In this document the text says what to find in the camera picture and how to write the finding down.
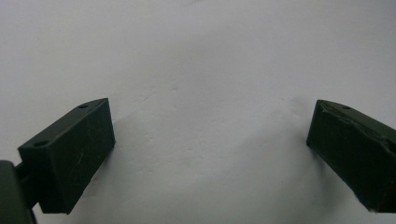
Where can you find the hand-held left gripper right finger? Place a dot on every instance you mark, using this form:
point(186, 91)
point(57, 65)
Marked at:
point(355, 155)

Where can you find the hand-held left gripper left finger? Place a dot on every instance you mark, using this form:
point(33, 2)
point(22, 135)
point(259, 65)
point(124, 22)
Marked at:
point(71, 155)

